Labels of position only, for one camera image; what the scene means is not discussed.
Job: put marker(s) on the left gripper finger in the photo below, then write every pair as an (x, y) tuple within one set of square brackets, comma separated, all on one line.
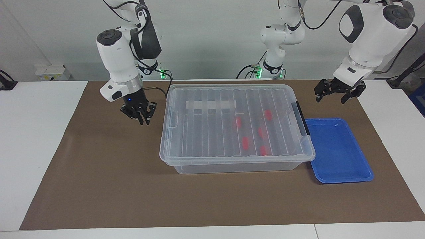
[(355, 92), (324, 89)]

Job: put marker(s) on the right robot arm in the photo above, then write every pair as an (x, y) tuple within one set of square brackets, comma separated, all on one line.
[(114, 56)]

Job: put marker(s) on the blue plastic tray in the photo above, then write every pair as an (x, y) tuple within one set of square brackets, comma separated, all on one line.
[(338, 152)]

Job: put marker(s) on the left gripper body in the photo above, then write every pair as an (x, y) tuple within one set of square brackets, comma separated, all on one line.
[(343, 85)]

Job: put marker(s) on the clear plastic storage box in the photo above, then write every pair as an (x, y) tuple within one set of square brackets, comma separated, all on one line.
[(232, 167), (212, 132)]

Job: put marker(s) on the red block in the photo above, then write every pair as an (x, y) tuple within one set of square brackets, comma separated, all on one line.
[(268, 115), (245, 142), (260, 132), (238, 122)]

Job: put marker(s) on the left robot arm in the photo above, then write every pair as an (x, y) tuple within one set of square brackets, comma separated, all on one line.
[(372, 36)]

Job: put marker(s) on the white socket box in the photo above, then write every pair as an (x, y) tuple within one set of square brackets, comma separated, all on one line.
[(51, 72)]

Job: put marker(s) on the black box latch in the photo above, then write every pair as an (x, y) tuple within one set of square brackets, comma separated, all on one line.
[(300, 118)]

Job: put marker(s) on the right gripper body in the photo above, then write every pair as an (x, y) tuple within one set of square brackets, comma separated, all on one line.
[(134, 98)]

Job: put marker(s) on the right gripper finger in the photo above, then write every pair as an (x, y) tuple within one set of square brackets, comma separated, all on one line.
[(150, 111), (132, 113)]

